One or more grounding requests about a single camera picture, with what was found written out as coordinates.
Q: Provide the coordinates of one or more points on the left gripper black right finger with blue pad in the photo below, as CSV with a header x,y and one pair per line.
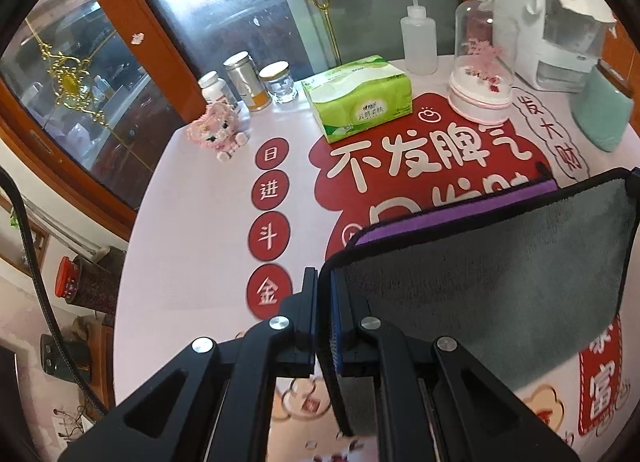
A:
x,y
432,401

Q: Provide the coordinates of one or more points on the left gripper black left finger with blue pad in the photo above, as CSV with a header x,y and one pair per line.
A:
x,y
212,401

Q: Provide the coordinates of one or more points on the purple and grey towel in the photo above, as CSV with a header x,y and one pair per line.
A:
x,y
524,278

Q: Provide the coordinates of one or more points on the wooden side cabinet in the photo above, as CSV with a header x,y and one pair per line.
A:
x,y
99,339

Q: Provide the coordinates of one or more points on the black handheld device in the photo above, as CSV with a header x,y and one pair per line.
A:
x,y
53,364

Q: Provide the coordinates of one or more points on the red lidded dark jar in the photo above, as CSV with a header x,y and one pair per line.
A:
x,y
91,284

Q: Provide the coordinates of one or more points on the pink cartoon printed tablecloth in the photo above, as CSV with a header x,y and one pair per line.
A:
x,y
217,245

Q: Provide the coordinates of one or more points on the pink block toy figure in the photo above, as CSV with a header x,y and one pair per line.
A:
x,y
218,129

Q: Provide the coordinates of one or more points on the glass dome pink tree ornament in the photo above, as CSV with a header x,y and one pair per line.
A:
x,y
485,49

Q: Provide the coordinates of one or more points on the white pill bottle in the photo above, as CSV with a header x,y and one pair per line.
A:
x,y
215,90

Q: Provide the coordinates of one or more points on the teal ribbed canister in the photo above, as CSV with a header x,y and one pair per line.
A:
x,y
602,110

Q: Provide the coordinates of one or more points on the green tissue pack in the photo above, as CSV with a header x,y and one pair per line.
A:
x,y
357,96

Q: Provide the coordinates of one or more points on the small clear glass jar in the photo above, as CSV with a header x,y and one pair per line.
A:
x,y
279,82

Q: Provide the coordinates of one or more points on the metal tin with orange label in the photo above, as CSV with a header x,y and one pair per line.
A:
x,y
241,71

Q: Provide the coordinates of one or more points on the white squeeze wash bottle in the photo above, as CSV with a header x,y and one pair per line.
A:
x,y
419,38

